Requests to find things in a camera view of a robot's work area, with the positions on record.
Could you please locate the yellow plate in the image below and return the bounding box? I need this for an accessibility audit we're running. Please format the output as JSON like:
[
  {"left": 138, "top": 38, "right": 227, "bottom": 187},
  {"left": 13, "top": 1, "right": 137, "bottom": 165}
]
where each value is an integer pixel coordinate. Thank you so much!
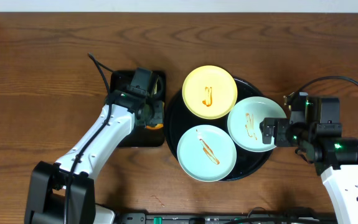
[{"left": 182, "top": 65, "right": 238, "bottom": 119}]

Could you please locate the orange green sponge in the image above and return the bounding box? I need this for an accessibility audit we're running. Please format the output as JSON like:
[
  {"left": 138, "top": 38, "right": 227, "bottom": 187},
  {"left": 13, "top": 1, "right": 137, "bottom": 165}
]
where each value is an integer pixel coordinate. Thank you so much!
[{"left": 146, "top": 123, "right": 163, "bottom": 130}]

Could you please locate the light blue front plate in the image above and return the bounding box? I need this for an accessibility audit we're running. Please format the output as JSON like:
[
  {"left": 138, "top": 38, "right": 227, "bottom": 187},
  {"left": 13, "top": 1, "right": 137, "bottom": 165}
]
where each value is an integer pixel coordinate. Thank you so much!
[{"left": 177, "top": 124, "right": 237, "bottom": 182}]

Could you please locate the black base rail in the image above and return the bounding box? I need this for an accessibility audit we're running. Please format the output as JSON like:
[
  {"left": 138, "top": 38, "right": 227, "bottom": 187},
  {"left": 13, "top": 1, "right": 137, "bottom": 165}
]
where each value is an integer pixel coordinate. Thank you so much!
[{"left": 113, "top": 213, "right": 337, "bottom": 224}]

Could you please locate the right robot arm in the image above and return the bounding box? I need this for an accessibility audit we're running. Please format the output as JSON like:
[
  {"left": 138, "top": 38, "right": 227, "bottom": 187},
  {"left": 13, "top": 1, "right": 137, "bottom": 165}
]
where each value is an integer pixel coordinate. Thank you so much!
[{"left": 260, "top": 118, "right": 358, "bottom": 223}]

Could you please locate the light green plate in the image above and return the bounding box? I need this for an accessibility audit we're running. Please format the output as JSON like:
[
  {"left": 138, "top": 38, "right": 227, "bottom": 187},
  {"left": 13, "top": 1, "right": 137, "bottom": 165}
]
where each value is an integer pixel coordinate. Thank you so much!
[{"left": 227, "top": 96, "right": 286, "bottom": 152}]

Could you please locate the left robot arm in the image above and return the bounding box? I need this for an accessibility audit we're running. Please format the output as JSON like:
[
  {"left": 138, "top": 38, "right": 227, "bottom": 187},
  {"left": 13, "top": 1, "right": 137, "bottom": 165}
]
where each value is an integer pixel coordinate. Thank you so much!
[{"left": 24, "top": 90, "right": 165, "bottom": 223}]

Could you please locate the black rectangular tray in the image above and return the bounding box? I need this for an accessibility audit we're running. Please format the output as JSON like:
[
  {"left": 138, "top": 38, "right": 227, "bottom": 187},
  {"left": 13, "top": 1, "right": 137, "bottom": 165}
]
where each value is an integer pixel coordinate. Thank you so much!
[{"left": 110, "top": 70, "right": 166, "bottom": 147}]

